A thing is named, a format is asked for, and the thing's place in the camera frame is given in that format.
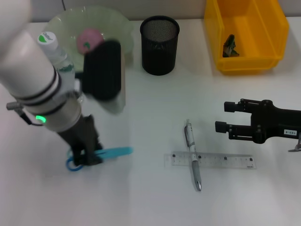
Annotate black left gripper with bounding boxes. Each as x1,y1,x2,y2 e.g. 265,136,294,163
57,114,104,167

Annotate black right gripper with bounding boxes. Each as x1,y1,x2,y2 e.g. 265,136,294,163
214,98,301,144

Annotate blue scissors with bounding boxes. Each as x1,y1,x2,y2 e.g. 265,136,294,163
65,147,134,172

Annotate silver ballpoint pen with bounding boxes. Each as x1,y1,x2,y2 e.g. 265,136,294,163
183,119,203,192

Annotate green plastic wrapper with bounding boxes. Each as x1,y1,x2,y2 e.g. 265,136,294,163
222,34,240,58

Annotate clear water bottle green label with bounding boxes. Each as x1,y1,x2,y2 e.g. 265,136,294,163
37,31,83,102

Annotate pink peach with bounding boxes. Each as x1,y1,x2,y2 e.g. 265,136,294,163
76,28,105,55

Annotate clear plastic ruler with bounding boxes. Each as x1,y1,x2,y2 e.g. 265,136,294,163
164,151,257,170

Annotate black mesh pen holder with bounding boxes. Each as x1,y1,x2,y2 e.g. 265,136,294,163
140,16,181,76

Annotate pale green glass fruit plate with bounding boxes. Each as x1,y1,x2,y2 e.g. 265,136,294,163
48,6,135,71

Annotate yellow plastic bin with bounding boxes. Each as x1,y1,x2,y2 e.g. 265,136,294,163
203,0,290,75

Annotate right gripper cable with plug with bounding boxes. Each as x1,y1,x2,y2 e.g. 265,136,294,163
288,133,301,153

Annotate gripper cable with plug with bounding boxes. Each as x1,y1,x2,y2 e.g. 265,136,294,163
288,133,301,153
6,101,45,125

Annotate left gripper cable with plug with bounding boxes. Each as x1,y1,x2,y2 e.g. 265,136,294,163
6,101,45,125

